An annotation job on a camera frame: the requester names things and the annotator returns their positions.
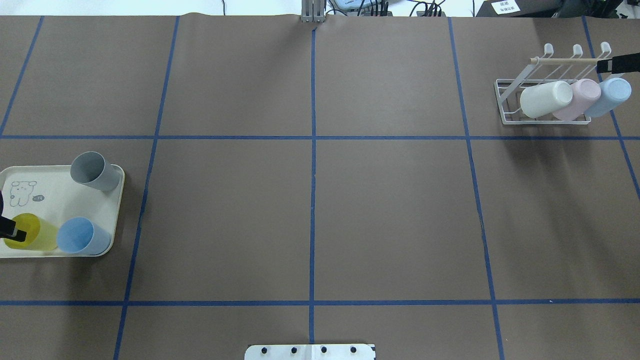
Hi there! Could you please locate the light blue cup front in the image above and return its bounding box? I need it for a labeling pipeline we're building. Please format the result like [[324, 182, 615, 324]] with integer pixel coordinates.
[[583, 77, 633, 117]]

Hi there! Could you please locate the light blue cup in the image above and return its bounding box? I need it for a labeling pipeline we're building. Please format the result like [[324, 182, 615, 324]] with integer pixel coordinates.
[[583, 77, 633, 117], [56, 217, 112, 256]]

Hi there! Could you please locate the yellow plastic cup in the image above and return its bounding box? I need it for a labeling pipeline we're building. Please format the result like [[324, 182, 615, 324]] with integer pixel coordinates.
[[3, 213, 58, 251]]

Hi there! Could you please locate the pink plastic cup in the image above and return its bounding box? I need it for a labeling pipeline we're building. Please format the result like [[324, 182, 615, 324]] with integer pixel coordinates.
[[552, 79, 602, 121]]

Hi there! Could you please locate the white plastic cup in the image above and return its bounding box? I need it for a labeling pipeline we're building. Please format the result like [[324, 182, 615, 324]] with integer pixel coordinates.
[[519, 80, 573, 119]]

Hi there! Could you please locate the grey plastic cup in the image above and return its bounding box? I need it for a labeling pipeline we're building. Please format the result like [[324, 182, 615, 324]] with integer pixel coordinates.
[[70, 152, 122, 192]]

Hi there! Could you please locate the light blue cup back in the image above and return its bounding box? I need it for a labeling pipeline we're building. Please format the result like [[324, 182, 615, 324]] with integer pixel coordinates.
[[56, 217, 112, 256]]

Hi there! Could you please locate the cream plastic tray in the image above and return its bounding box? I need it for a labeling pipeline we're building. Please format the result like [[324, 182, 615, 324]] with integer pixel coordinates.
[[0, 164, 126, 256]]

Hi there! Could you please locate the black labelled box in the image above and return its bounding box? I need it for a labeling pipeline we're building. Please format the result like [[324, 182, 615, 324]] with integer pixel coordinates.
[[475, 0, 565, 18]]

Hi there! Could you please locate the white wire cup rack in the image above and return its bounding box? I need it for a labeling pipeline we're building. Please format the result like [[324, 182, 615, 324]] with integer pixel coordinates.
[[493, 41, 612, 126]]

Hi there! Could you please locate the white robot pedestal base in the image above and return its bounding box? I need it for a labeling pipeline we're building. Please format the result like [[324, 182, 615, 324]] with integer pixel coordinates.
[[244, 343, 377, 360]]

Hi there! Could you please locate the aluminium frame post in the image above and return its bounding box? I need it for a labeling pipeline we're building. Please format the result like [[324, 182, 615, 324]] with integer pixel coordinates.
[[300, 0, 327, 24]]

